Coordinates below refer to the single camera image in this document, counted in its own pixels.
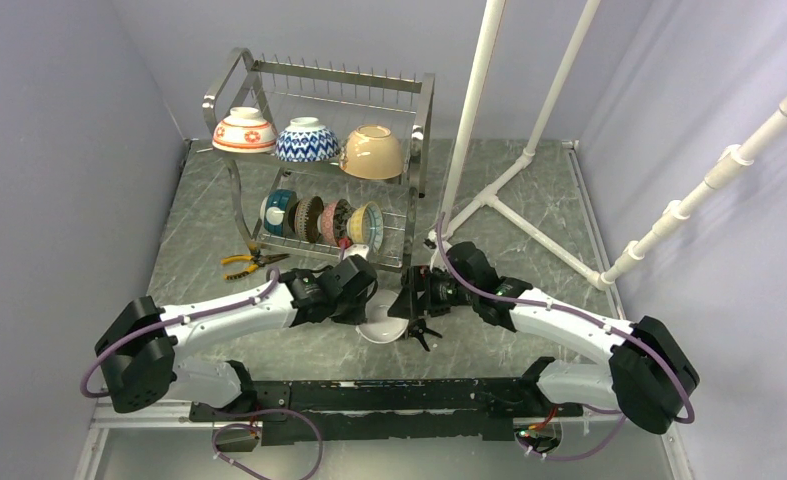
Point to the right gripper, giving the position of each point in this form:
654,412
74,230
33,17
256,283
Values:
408,305

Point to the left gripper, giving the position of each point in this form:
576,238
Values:
355,316

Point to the plain white bowl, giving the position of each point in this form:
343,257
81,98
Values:
380,327

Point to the yellow teal patterned bowl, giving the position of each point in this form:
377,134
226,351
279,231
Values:
366,226

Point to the brown floral bowl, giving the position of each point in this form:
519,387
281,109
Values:
332,221

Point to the beige dark rimmed bowl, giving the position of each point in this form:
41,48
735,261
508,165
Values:
307,215

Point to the steel dish rack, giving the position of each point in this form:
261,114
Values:
343,100

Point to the teal white bowl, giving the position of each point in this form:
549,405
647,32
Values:
278,213

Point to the red patterned bowl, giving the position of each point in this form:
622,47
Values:
306,139

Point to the orange floral bowl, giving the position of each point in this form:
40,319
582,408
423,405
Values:
244,130

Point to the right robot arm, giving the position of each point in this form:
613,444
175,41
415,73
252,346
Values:
636,368

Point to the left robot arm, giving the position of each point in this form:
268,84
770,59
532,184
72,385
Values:
149,352

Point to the black pliers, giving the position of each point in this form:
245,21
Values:
419,330

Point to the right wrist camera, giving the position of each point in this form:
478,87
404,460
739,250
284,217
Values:
434,243

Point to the white pipe frame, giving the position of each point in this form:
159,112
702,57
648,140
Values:
681,105

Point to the yellow handled pliers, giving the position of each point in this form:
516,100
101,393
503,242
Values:
253,260

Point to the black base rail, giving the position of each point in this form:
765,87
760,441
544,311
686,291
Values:
299,427

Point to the aluminium rail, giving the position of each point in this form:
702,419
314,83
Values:
141,414

